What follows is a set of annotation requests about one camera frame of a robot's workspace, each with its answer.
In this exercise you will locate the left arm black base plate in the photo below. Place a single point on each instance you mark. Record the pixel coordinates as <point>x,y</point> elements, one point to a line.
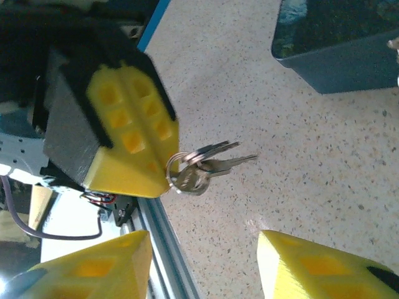
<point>123,211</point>

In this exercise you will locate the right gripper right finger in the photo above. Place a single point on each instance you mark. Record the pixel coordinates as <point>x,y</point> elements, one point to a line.
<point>311,274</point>

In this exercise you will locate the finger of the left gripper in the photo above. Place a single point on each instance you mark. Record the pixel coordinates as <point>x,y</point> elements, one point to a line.
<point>118,149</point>
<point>152,102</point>

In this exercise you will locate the silver key bunch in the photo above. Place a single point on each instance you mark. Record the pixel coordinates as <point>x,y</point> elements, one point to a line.
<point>193,177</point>

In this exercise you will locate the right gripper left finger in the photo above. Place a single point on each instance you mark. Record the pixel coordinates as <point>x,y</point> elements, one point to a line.
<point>103,274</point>

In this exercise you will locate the starry night tin box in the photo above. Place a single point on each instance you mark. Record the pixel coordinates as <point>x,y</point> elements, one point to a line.
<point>343,59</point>

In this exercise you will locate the aluminium frame rail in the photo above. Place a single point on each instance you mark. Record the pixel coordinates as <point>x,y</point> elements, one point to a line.
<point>168,249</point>

